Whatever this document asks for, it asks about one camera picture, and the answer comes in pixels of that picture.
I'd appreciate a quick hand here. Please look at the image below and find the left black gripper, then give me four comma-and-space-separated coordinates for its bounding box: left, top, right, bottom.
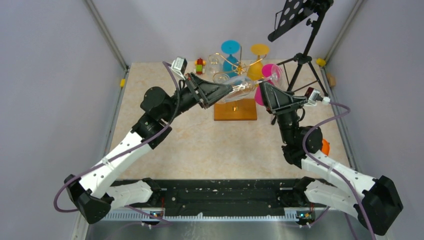
161, 71, 233, 122

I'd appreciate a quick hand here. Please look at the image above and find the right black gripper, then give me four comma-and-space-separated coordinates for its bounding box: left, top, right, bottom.
257, 79, 308, 145

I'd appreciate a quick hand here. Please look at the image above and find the clear wine glass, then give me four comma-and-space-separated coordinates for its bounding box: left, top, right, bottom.
218, 75, 264, 104

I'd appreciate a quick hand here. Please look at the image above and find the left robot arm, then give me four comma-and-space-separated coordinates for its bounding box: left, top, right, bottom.
65, 73, 234, 224

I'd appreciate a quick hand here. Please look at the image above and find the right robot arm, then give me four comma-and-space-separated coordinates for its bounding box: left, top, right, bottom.
259, 81, 404, 238

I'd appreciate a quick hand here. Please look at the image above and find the magenta wine glass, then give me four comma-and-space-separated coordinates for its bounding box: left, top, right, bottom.
254, 63, 284, 106

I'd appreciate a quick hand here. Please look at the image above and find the yellow wine glass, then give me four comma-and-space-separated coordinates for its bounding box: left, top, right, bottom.
247, 43, 270, 81

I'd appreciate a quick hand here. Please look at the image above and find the blue wine glass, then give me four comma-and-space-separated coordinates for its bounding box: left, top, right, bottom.
221, 40, 241, 78

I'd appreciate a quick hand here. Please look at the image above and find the clear hanging glass front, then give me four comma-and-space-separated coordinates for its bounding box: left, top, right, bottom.
212, 72, 230, 85

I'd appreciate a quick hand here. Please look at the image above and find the clear hanging glass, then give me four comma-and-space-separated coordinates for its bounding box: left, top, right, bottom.
208, 54, 221, 75
212, 72, 230, 85

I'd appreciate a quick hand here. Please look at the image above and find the clear hanging glass back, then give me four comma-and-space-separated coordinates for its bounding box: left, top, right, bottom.
208, 54, 221, 75

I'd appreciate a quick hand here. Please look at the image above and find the colourful toy car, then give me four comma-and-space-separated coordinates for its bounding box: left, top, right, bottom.
194, 57, 206, 75

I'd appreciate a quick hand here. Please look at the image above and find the black music stand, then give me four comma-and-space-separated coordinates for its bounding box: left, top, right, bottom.
267, 0, 334, 126

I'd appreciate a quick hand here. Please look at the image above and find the yellow corner clamp right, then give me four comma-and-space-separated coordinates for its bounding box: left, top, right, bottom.
316, 58, 327, 67

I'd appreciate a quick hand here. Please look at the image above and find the orange tape dispenser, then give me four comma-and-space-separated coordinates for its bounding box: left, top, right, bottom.
321, 139, 331, 156

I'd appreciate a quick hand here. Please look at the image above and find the yellow clamp left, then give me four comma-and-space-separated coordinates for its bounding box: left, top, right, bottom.
119, 78, 126, 88

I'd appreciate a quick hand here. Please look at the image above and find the gold wire glass rack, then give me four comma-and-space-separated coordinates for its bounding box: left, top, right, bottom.
212, 43, 270, 122

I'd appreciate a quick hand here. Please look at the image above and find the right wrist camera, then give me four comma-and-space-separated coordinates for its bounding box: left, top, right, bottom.
304, 87, 331, 107

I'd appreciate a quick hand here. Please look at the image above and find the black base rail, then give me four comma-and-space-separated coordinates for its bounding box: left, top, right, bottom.
131, 178, 320, 219

